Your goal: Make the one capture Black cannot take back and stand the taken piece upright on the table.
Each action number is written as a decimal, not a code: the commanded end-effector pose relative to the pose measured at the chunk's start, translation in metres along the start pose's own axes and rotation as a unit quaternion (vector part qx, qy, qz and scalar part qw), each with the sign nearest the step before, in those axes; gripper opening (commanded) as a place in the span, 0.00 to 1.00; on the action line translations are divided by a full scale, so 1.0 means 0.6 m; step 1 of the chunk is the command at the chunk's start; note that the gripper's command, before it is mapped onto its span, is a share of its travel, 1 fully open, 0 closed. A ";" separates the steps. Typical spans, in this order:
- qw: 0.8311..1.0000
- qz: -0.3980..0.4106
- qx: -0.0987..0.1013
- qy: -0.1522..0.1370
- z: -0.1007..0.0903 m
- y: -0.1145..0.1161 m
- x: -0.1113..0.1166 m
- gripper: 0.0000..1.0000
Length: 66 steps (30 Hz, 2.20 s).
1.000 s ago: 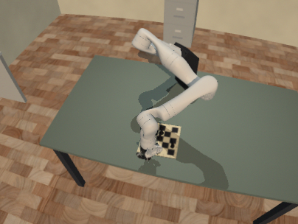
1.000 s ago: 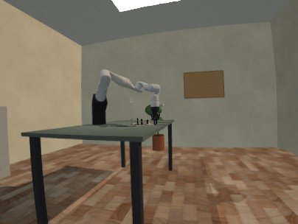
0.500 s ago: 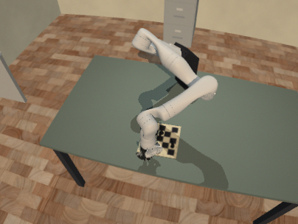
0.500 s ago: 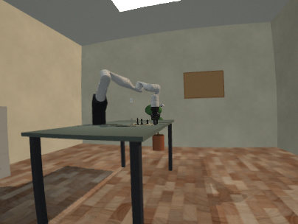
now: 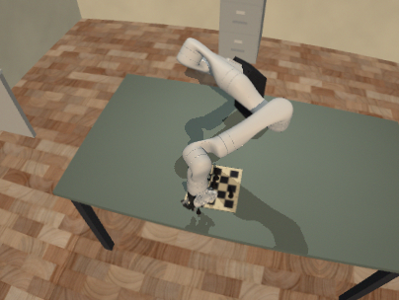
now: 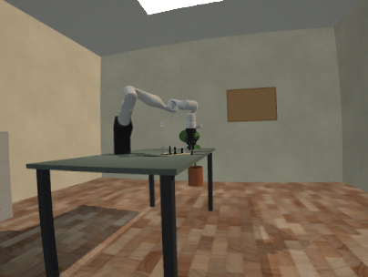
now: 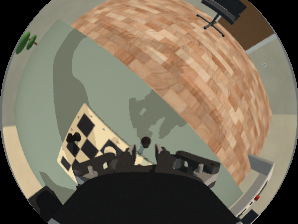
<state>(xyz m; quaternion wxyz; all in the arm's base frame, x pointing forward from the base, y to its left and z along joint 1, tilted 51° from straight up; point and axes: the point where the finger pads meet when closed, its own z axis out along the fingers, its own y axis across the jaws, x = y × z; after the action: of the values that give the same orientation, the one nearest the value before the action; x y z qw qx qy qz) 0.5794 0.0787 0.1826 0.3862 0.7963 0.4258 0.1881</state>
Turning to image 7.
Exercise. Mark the chessboard with chess pieces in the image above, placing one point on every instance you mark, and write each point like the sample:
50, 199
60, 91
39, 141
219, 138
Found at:
95, 137

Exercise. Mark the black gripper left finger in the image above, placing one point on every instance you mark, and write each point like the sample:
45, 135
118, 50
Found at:
94, 167

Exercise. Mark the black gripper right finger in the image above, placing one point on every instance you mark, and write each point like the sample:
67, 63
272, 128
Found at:
203, 168

